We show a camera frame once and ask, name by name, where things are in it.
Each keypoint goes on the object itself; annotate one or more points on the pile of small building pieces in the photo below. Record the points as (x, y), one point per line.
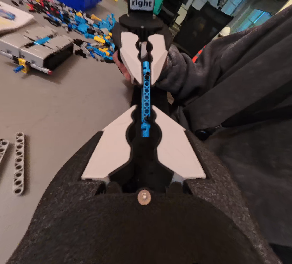
(79, 26)

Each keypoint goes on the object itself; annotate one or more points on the white hard hat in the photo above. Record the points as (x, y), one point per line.
(224, 32)

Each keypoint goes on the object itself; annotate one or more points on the person's right hand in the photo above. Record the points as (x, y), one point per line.
(121, 65)

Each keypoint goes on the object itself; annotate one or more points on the blue perforated building beam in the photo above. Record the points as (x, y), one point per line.
(145, 99)

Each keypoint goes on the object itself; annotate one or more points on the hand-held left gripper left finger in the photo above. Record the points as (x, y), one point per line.
(109, 152)

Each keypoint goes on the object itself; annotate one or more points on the orange traffic cone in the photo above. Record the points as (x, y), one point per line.
(198, 54)

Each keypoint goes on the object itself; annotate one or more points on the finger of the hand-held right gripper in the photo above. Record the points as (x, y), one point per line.
(129, 53)
(159, 56)

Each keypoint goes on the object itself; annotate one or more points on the grey black motor block assembly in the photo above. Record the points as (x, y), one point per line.
(36, 49)

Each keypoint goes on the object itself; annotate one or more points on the open instruction booklet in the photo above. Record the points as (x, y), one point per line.
(13, 19)

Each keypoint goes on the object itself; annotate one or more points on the grey perforated building beam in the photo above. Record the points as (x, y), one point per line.
(3, 149)
(18, 163)

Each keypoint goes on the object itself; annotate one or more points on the person's dark jacket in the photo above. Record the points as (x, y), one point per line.
(255, 188)

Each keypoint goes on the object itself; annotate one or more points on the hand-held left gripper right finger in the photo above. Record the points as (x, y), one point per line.
(180, 152)

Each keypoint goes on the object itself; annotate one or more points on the black mesh office chair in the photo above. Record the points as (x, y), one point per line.
(203, 28)

